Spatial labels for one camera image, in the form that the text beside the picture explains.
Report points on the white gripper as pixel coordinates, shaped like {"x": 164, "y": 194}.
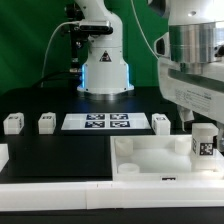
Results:
{"x": 203, "y": 93}

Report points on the white square tabletop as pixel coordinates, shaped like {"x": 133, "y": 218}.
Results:
{"x": 162, "y": 158}

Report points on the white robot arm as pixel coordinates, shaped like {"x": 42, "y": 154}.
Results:
{"x": 190, "y": 55}

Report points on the white marker sheet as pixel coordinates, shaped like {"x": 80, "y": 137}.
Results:
{"x": 105, "y": 121}

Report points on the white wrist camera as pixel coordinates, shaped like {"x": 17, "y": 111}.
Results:
{"x": 162, "y": 46}

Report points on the white front rail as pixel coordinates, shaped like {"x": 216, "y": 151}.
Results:
{"x": 103, "y": 195}

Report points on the white rail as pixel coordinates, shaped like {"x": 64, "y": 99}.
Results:
{"x": 4, "y": 155}
{"x": 103, "y": 195}

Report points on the white left rail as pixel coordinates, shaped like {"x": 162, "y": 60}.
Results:
{"x": 4, "y": 155}

